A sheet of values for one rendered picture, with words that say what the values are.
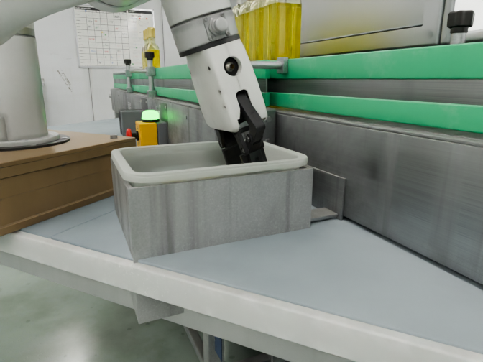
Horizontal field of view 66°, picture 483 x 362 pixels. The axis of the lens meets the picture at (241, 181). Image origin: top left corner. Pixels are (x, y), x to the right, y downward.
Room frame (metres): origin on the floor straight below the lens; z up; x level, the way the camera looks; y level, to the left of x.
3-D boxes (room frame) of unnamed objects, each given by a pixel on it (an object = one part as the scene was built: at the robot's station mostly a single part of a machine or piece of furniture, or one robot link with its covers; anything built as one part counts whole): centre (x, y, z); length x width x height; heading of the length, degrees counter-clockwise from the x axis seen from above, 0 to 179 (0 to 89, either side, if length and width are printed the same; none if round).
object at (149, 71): (1.15, 0.29, 0.94); 0.07 x 0.04 x 0.13; 114
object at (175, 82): (1.45, 0.38, 0.93); 1.75 x 0.01 x 0.08; 24
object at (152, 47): (1.86, 0.42, 1.02); 0.06 x 0.06 x 0.28; 24
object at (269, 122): (0.63, -0.01, 0.85); 0.09 x 0.04 x 0.07; 114
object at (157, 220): (0.49, 0.02, 0.79); 0.27 x 0.17 x 0.08; 114
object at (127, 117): (1.24, 0.36, 0.79); 0.08 x 0.08 x 0.08; 24
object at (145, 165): (0.48, 0.05, 0.80); 0.22 x 0.17 x 0.09; 114
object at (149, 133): (0.99, 0.24, 0.79); 0.07 x 0.07 x 0.07; 24
